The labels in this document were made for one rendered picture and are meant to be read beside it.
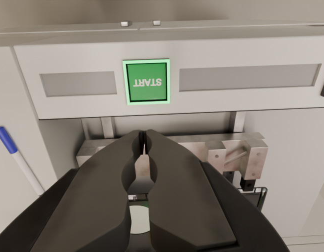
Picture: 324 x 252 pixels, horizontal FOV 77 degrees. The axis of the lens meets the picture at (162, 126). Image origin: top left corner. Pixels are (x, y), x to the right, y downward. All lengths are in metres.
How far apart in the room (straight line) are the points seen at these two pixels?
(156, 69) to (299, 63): 0.18
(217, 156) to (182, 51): 0.22
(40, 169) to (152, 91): 0.21
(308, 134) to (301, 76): 0.28
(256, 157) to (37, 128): 0.37
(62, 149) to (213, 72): 0.27
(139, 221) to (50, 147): 0.28
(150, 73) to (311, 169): 0.52
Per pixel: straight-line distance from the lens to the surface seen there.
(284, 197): 0.70
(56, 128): 0.36
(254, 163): 0.44
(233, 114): 0.45
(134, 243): 0.60
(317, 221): 0.96
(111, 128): 0.42
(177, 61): 0.26
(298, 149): 0.60
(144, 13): 1.21
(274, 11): 1.38
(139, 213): 0.50
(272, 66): 0.30
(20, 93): 0.31
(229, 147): 0.43
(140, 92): 0.26
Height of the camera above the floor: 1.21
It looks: 61 degrees down
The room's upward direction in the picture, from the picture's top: 174 degrees clockwise
